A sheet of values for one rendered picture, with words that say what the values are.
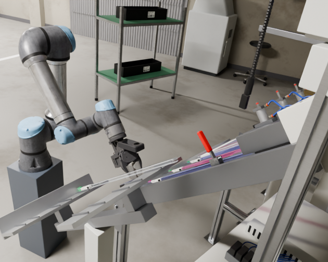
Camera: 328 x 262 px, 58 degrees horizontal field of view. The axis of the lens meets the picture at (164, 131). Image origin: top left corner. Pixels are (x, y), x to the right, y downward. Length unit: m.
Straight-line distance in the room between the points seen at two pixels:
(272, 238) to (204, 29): 4.39
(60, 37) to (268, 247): 1.08
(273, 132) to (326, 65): 0.21
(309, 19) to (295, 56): 4.98
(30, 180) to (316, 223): 1.26
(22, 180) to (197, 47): 3.90
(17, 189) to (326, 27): 1.45
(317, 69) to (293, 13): 4.93
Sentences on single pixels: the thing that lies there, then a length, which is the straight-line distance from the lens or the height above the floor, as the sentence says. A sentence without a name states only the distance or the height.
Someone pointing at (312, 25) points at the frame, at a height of 1.40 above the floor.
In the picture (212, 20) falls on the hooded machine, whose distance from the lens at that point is 4.86.
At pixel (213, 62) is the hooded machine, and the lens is 4.94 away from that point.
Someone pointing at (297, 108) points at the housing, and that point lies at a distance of 0.62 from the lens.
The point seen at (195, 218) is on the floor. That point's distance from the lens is 2.12.
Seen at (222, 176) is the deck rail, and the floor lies 1.03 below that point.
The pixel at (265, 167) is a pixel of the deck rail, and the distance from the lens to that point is 0.67.
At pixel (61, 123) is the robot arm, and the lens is 1.21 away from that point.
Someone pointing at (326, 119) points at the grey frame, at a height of 1.28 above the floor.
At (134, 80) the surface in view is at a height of 0.35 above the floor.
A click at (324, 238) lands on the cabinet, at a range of 1.36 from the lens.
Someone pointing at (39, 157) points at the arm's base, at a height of 0.62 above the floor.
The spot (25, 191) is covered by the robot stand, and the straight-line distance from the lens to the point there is 1.61.
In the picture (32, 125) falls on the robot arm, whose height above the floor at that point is 0.78.
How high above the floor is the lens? 1.46
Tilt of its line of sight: 28 degrees down
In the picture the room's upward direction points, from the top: 7 degrees clockwise
